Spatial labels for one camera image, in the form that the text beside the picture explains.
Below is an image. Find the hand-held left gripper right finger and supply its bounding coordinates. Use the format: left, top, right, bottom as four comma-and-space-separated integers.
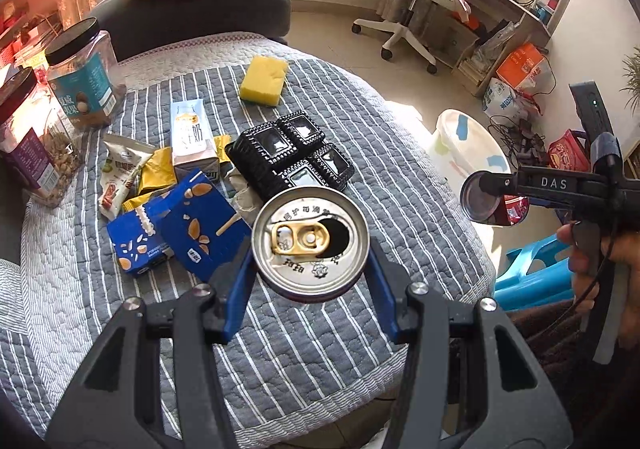
367, 236, 573, 449

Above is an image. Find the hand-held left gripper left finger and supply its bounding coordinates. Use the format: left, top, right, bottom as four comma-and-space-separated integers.
44, 244, 257, 449

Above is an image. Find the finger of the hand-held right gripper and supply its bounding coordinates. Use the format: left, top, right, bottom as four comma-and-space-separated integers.
475, 169, 523, 196

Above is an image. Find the red drink can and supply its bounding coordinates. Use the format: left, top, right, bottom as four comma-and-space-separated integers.
460, 170, 532, 228

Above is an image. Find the white waste bin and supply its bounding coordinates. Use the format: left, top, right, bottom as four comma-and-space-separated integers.
434, 109, 512, 190

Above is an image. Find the silver drink can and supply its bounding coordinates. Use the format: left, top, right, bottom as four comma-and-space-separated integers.
251, 187, 371, 302

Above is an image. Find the white pecan packet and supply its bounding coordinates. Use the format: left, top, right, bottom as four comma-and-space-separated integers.
98, 134, 157, 222

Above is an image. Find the person's right hand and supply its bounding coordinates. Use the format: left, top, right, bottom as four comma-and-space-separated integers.
556, 223, 640, 350

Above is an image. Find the red gift bag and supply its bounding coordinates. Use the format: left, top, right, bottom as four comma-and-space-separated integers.
547, 129, 591, 170

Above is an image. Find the large blue snack box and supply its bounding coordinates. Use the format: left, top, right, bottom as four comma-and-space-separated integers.
159, 169, 252, 281

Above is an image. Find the white printed bag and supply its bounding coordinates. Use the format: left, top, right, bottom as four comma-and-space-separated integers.
482, 78, 531, 118

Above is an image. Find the blue plastic stool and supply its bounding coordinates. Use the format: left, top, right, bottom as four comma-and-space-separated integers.
494, 234, 576, 312

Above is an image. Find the crumpled white tissue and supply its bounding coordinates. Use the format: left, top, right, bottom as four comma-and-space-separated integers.
227, 169, 267, 216

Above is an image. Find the small blue snack box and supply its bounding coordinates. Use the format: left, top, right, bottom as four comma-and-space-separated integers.
106, 201, 176, 276

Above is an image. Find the green potted plant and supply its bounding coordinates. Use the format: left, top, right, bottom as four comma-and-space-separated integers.
620, 46, 640, 112

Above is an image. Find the orange cardboard box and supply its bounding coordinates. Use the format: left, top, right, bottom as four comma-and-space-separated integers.
496, 43, 547, 90

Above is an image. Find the yellow snack packet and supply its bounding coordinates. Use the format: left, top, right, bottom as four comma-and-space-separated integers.
137, 146, 178, 197
122, 193, 152, 213
212, 134, 234, 164

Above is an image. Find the black plastic tray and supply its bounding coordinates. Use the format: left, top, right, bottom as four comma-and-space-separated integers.
226, 111, 356, 202

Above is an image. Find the grey striped quilt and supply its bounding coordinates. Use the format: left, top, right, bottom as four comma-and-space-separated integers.
0, 31, 496, 435

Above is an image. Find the pale blue milk carton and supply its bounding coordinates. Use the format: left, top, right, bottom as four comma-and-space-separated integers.
171, 99, 221, 184

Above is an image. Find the dark brown cloth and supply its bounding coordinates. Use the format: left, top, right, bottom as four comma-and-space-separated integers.
510, 299, 640, 449

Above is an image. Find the wooden desk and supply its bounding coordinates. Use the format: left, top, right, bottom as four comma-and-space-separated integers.
445, 0, 578, 97

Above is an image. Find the yellow sponge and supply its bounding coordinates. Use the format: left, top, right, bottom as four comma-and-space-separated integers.
239, 55, 290, 107

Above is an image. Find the purple label nut jar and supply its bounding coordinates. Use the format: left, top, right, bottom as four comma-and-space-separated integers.
0, 68, 83, 207

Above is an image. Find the teal label nut jar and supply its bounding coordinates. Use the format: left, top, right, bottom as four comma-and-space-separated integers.
45, 18, 128, 130

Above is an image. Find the dark grey armchair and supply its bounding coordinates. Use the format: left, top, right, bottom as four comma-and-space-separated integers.
82, 0, 292, 62

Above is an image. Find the tangle of floor cables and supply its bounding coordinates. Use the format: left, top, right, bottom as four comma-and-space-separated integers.
487, 114, 551, 164

